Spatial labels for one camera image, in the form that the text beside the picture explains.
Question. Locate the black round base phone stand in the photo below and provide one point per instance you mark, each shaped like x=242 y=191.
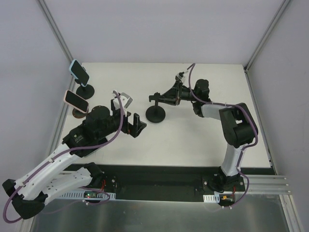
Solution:
x=85 y=92

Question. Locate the pink case phone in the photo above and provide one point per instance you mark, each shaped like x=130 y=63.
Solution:
x=76 y=101

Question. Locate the left white cable duct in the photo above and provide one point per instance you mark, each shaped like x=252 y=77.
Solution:
x=87 y=195

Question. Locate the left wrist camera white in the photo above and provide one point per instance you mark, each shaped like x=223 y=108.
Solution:
x=125 y=99

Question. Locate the aluminium frame post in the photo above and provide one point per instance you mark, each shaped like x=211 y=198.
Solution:
x=262 y=42
x=55 y=29

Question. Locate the black tall corner phone stand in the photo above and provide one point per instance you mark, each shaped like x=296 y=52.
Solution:
x=155 y=113

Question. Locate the aluminium front rail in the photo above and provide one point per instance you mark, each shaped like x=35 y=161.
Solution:
x=269 y=185

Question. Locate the green case phone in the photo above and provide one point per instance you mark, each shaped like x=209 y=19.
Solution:
x=86 y=152

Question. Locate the right aluminium frame post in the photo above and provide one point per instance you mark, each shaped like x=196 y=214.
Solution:
x=262 y=42

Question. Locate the black stand with brown base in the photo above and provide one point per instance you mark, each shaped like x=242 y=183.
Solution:
x=78 y=114

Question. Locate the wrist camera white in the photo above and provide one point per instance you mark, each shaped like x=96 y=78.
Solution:
x=125 y=99
x=181 y=76

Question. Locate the left aluminium frame post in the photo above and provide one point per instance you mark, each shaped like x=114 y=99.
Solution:
x=55 y=29

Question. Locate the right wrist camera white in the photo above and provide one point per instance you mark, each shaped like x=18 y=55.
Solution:
x=181 y=76

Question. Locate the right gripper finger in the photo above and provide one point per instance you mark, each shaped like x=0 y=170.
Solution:
x=170 y=92
x=169 y=101

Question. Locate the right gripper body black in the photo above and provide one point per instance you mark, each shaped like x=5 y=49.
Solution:
x=179 y=93

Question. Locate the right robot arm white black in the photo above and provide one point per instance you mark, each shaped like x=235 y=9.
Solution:
x=239 y=128

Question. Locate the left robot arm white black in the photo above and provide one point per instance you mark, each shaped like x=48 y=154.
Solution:
x=31 y=193

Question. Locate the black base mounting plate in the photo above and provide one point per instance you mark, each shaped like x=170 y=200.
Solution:
x=165 y=183

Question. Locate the white cable duct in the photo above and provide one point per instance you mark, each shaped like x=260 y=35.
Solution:
x=87 y=195
x=215 y=198

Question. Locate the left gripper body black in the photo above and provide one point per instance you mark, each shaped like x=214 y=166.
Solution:
x=129 y=123

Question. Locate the light blue case phone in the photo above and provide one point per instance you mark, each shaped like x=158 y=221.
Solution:
x=79 y=73

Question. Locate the right white cable duct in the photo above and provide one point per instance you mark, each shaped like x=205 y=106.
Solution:
x=215 y=198

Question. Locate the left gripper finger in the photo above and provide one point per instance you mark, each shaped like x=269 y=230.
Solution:
x=137 y=126
x=115 y=106

